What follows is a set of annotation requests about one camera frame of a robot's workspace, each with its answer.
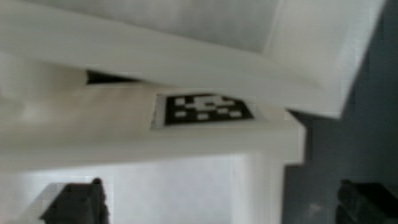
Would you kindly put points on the white front drawer box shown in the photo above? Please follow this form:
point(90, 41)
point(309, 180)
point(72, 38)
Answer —
point(179, 148)

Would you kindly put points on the gripper right finger with black tip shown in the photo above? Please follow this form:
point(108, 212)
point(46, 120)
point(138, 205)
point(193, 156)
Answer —
point(367, 204)

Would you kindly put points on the gripper left finger with black tip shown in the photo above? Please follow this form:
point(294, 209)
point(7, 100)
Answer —
point(78, 205)

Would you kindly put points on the white drawer cabinet housing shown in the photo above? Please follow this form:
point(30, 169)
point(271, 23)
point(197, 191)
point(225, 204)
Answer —
point(294, 75)

